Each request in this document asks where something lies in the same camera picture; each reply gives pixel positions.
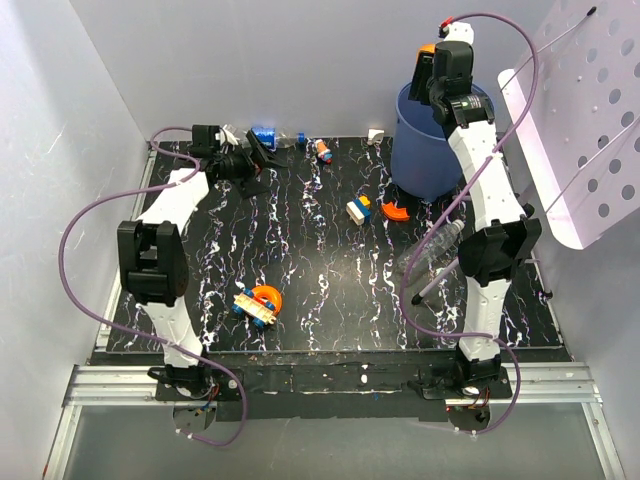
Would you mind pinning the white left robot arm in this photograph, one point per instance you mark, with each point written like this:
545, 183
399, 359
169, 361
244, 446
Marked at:
153, 265

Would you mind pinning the orange ring toy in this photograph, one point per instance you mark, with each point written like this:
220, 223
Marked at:
266, 294

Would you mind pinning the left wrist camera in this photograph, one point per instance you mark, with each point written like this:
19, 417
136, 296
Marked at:
226, 137

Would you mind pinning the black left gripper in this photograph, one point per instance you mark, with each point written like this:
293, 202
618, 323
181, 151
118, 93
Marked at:
248, 189

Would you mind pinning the small white corner block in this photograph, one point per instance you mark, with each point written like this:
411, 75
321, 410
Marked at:
375, 136

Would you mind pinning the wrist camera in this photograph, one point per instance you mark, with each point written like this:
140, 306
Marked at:
451, 30
226, 137

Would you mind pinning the blue plastic bin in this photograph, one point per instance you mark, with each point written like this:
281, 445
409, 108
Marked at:
422, 163

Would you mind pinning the small toy figure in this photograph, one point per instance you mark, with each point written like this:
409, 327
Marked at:
323, 152

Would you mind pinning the white blue yellow block stack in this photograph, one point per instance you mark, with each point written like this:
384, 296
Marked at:
359, 210

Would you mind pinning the clear Pepsi bottle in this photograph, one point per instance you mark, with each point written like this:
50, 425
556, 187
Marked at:
274, 138

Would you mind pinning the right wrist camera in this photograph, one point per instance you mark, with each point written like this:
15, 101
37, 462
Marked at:
451, 30

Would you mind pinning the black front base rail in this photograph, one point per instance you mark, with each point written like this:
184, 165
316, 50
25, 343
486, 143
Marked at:
378, 384

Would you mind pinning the beige toy car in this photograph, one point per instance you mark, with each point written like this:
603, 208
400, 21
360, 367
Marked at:
261, 310

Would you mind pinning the orange curved toy piece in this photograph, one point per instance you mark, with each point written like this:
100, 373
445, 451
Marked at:
395, 213

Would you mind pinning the white perforated panel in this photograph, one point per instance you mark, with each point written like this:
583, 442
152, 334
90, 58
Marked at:
580, 138

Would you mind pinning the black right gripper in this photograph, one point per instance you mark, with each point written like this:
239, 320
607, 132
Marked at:
423, 70

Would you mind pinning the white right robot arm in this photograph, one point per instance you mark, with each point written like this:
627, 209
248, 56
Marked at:
504, 233

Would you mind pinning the clear bottle near tripod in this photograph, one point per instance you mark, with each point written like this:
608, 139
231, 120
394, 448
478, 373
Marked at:
419, 261

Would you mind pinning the orange juice bottle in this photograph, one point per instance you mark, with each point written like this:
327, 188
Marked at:
426, 47

